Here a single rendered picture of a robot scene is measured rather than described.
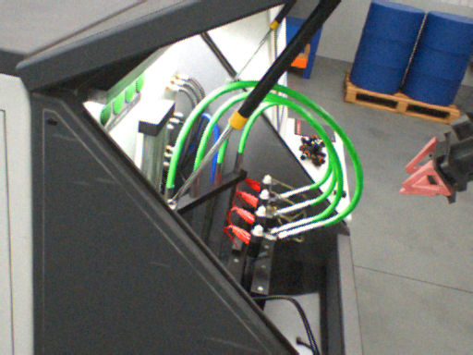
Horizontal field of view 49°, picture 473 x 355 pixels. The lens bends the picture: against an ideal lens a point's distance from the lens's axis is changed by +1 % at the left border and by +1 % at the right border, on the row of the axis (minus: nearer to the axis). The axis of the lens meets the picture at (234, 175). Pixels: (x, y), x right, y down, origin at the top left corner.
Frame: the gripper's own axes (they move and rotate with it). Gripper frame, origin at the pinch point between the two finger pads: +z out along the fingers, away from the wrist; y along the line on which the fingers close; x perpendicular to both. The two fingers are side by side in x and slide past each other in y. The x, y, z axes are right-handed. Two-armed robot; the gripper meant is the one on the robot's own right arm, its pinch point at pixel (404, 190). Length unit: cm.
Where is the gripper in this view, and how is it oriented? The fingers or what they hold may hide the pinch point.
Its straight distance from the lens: 118.9
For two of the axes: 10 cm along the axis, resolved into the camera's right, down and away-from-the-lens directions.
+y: -5.0, -8.5, -1.5
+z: -7.7, 3.7, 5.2
